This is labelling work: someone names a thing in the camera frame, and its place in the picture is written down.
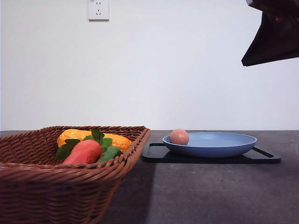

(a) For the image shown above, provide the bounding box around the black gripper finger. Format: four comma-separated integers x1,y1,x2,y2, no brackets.
242,0,299,67

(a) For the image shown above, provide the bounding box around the blue round plate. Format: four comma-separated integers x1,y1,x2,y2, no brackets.
162,132,257,158

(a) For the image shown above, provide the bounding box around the brown egg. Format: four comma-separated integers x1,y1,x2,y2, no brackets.
170,129,189,145

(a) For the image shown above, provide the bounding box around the brown woven wicker basket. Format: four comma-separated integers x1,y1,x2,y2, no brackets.
0,126,150,224

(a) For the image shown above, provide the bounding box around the black rectangular tray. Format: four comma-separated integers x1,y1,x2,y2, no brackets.
142,143,281,164

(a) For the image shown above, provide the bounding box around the orange toy corn cob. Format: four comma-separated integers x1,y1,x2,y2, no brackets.
57,129,131,152

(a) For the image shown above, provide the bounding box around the green toy vegetable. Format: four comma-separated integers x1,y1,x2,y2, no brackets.
97,146,121,163

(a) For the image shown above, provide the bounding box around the red toy carrot with leaves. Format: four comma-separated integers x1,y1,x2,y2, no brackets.
57,129,113,165

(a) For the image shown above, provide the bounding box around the white wall power socket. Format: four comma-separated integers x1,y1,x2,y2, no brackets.
88,0,110,22

